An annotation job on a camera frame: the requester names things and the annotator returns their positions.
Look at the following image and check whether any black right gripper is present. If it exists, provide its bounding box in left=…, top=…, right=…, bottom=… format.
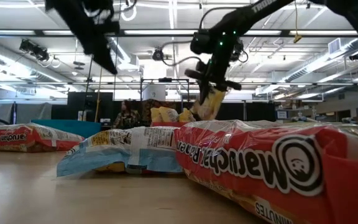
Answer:
left=184, top=52, right=242, bottom=105

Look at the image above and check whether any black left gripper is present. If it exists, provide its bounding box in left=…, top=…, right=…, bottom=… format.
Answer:
left=44, top=0, right=121, bottom=75

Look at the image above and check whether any red Maruchan noodle pack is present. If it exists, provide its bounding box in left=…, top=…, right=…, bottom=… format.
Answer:
left=0, top=122, right=86, bottom=153
left=173, top=119, right=358, bottom=224

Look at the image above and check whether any blue Maruchan noodle pack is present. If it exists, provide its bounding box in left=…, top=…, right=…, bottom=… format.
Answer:
left=56, top=126, right=185, bottom=178

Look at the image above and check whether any black ceiling-mounted device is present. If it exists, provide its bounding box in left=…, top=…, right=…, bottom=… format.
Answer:
left=19, top=39, right=51, bottom=62

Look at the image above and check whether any black monitor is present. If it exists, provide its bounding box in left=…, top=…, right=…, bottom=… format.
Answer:
left=67, top=91, right=114, bottom=123

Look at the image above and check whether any person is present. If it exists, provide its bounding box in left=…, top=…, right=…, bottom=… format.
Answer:
left=112, top=99, right=142, bottom=129

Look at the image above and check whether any blue plastic bin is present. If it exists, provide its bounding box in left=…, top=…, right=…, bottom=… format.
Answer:
left=30, top=119, right=102, bottom=139

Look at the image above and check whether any grey partition panel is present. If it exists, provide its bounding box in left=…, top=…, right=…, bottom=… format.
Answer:
left=0, top=101, right=53, bottom=125

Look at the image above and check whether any yellow hanging hook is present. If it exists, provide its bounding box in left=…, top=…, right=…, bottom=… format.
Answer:
left=293, top=0, right=303, bottom=44

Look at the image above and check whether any white ceiling air vent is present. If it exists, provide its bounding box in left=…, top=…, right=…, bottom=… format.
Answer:
left=328, top=37, right=342, bottom=55

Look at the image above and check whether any white hanging ring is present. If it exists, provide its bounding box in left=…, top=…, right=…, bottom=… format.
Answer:
left=120, top=2, right=137, bottom=22

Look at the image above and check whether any black metal frame stand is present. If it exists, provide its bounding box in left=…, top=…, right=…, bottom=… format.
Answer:
left=140, top=77, right=191, bottom=125

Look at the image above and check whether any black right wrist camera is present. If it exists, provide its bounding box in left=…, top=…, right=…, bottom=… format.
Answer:
left=190, top=29, right=213, bottom=55

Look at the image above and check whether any black ceiling camera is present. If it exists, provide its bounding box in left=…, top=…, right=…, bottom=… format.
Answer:
left=152, top=48, right=165, bottom=62

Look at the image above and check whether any black overhead frame beam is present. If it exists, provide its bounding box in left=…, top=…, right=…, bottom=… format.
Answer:
left=0, top=29, right=358, bottom=39

